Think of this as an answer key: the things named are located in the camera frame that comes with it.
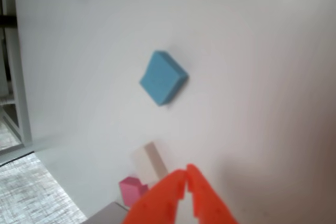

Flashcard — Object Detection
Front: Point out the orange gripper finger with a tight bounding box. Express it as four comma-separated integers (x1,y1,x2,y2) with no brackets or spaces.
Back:
186,164,240,224
122,169,187,224

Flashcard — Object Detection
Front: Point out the pink foam cuboid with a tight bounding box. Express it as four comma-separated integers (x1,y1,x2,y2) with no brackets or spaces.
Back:
119,177,149,208

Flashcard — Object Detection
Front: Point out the cream foam cuboid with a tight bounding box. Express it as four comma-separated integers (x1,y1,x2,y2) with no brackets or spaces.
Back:
132,141,169,180

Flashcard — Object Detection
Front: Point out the white cardboard bin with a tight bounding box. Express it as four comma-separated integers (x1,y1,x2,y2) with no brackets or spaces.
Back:
83,201,131,224

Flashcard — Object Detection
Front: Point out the blue foam cuboid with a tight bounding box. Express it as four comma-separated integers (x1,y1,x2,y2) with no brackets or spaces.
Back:
139,50,190,107

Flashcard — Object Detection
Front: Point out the white furniture frame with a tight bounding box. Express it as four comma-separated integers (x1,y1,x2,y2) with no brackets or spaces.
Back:
0,0,34,151

